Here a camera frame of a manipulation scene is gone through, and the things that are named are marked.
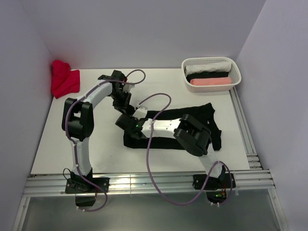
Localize black t-shirt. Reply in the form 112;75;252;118
186;72;229;82
123;103;222;151

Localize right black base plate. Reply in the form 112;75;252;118
192;173;236;204

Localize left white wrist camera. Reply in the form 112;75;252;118
122;83;135;93

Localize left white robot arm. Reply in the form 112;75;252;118
62;70;134;193

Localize aluminium mounting rail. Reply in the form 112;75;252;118
22;170;275;197

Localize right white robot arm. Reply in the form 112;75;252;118
115;114;226;188

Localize red t-shirt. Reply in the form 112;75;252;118
51;60;80;99

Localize rolled pink t-shirt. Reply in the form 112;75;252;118
190;77;232;86

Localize rolled white t-shirt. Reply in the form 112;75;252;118
184;62;232;75

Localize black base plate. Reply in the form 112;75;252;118
65;176;110;207
192;173;236;204

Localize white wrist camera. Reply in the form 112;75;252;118
122;83;135;93
133;105;148;119

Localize rolled black t-shirt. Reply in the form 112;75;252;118
186;72;229;82

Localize white plastic basket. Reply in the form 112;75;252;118
181;57;241;92

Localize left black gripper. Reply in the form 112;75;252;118
110;90;132;115

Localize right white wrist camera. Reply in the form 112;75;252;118
133;105;148;119

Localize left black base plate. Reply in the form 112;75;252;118
65;176;110;207

